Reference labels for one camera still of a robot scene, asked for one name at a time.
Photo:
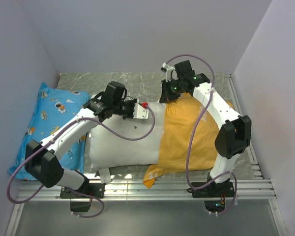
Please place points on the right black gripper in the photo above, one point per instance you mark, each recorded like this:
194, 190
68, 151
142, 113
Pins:
165, 97

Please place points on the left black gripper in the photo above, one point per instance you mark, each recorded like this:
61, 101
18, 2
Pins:
132, 102

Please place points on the orange pillowcase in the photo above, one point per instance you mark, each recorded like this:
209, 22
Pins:
185, 144

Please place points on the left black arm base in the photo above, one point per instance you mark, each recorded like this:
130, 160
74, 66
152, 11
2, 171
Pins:
82, 194

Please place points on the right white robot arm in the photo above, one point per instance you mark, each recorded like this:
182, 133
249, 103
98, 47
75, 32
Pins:
234, 134

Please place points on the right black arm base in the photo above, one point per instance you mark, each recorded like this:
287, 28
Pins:
206, 191

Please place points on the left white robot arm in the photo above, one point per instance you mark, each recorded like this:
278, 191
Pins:
42, 158

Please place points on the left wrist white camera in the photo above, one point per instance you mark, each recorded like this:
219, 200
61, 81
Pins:
140, 110

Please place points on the wrist white camera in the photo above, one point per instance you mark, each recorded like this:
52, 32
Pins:
170, 72
140, 110

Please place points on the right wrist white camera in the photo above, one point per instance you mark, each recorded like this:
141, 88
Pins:
170, 72

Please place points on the aluminium mounting rail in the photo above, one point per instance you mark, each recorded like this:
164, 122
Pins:
162, 190

